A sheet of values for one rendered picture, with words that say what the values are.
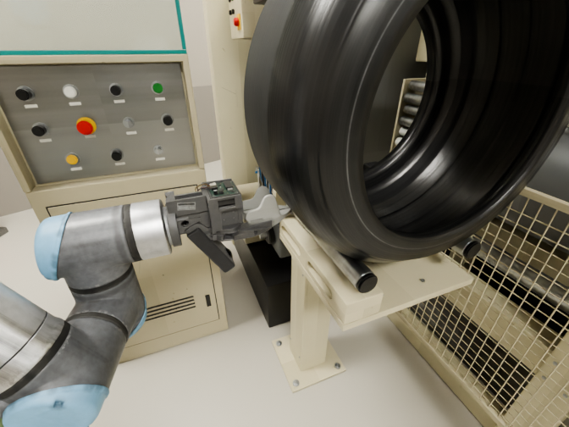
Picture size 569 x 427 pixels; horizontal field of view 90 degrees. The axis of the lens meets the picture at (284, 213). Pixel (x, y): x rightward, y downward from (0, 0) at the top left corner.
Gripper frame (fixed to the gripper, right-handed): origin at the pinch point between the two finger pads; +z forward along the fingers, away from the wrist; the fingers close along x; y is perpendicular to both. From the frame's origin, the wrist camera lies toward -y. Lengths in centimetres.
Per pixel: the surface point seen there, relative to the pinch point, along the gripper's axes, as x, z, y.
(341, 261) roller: -5.1, 10.6, -10.9
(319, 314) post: 25, 25, -66
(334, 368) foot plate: 21, 33, -101
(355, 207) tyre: -12.7, 6.1, 6.7
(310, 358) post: 25, 23, -94
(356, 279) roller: -10.5, 10.5, -10.9
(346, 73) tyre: -12.3, 2.6, 24.4
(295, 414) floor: 10, 9, -102
